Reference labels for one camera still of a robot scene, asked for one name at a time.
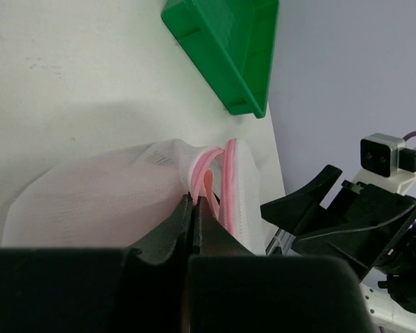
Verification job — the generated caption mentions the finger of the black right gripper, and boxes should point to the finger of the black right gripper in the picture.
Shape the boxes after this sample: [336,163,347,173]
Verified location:
[260,165,342,236]

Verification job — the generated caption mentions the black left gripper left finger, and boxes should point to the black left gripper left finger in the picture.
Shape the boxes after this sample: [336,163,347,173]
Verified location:
[0,195,193,332]

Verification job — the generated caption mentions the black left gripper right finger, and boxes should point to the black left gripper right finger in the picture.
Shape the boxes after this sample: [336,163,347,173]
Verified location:
[186,198,371,332]

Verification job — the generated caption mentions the pink bra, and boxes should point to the pink bra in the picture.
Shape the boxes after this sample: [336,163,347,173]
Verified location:
[201,169,219,217]

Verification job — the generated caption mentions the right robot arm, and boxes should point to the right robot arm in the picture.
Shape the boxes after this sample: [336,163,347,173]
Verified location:
[260,165,416,332]

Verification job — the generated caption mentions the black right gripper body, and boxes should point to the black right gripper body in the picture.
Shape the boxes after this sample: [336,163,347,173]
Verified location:
[292,185,416,280]

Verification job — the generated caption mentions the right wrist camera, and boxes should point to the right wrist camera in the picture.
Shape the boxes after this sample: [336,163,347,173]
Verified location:
[353,131,416,196]

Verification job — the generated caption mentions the green plastic tray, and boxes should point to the green plastic tray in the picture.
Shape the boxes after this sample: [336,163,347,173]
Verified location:
[161,0,279,119]

